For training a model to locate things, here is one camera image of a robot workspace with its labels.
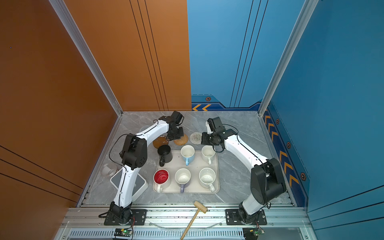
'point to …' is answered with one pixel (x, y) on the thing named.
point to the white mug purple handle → (182, 177)
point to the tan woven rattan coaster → (182, 141)
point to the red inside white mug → (161, 177)
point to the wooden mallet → (200, 207)
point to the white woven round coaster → (195, 138)
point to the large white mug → (207, 176)
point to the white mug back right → (208, 152)
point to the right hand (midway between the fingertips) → (201, 139)
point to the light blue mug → (187, 151)
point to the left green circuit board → (122, 232)
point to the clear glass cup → (108, 169)
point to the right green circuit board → (251, 233)
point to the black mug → (164, 151)
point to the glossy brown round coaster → (161, 140)
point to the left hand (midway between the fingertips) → (182, 135)
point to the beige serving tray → (194, 186)
